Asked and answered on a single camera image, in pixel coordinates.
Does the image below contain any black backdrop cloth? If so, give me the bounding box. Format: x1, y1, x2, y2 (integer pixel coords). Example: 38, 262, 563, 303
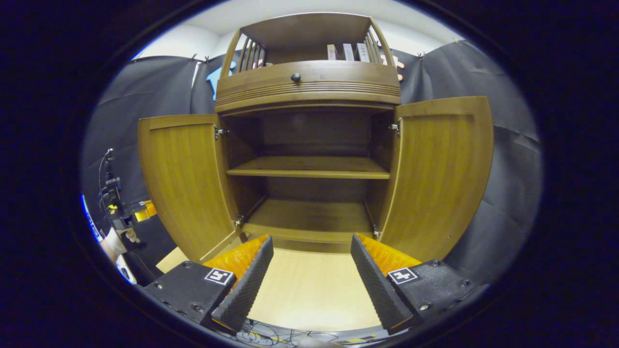
80, 40, 542, 290

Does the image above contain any wooden shoe cabinet door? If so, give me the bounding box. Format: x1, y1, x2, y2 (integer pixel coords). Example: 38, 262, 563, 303
138, 114, 241, 263
377, 96, 495, 263

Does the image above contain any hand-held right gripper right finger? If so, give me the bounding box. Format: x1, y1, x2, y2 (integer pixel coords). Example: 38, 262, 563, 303
351, 233, 489, 335

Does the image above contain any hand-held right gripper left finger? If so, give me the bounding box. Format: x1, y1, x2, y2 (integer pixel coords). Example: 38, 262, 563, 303
143, 234, 274, 335

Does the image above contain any tangle of black cables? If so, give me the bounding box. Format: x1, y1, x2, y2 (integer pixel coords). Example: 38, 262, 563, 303
232, 318, 339, 346

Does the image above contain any wooden double-door shoe cabinet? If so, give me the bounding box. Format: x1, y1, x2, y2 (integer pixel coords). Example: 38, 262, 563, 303
138, 12, 495, 264

